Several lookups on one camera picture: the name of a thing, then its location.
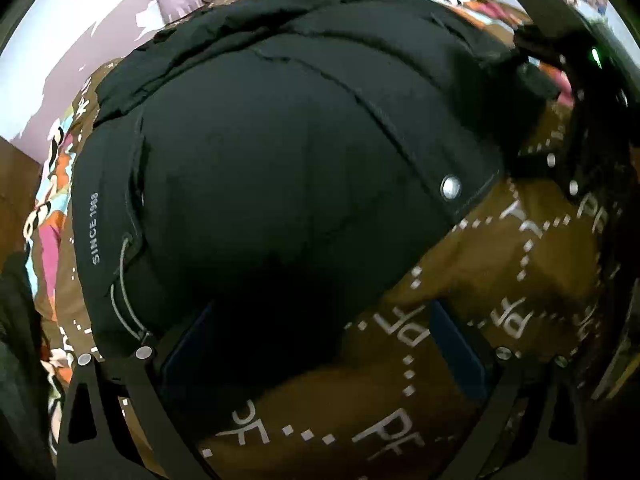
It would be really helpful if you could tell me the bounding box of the brown printed blanket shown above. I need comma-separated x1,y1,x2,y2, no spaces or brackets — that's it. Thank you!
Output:
22,0,632,480

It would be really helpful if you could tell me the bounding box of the black jacket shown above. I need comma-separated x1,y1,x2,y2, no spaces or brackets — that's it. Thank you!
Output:
70,0,561,356

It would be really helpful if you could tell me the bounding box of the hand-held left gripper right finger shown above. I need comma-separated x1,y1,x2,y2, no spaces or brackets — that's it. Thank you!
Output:
427,299,591,480

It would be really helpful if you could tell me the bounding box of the wooden headboard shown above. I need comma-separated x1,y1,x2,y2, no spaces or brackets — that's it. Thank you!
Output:
0,132,43,273

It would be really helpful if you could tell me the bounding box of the dark clothes pile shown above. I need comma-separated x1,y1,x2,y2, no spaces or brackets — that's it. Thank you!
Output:
0,252,58,480

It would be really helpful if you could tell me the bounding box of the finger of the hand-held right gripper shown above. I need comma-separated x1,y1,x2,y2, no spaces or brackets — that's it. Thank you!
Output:
511,24,566,68

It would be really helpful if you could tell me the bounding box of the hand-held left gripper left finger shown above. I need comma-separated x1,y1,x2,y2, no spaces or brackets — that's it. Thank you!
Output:
56,302,221,480

